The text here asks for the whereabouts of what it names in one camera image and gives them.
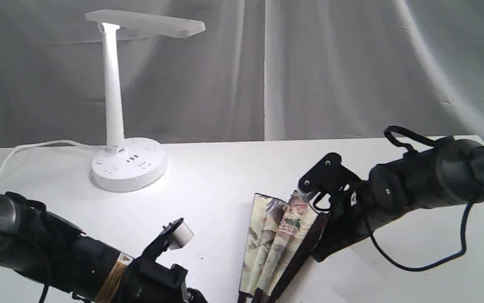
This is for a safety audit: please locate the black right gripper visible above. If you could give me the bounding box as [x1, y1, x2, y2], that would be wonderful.
[312, 185, 398, 262]

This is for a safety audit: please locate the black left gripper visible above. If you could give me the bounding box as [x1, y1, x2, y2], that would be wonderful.
[122, 258, 207, 303]

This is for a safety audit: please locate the painted folding paper fan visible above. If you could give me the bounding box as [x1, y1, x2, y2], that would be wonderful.
[238, 191, 327, 303]

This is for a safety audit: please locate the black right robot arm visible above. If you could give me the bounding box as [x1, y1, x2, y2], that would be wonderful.
[298, 126, 484, 272]

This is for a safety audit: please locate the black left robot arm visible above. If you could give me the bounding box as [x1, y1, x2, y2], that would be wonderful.
[0, 191, 206, 303]

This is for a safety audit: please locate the white desk lamp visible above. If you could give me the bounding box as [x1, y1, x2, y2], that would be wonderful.
[85, 9, 206, 192]

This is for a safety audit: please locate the grey backdrop curtain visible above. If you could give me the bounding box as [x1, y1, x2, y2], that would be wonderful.
[0, 0, 484, 147]

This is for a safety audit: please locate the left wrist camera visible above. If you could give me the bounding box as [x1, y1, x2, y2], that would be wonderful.
[140, 218, 194, 261]

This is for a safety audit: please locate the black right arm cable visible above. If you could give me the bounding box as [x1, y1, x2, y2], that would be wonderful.
[351, 185, 484, 272]

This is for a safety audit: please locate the white lamp power cable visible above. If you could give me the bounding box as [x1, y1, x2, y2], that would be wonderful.
[0, 140, 107, 198]

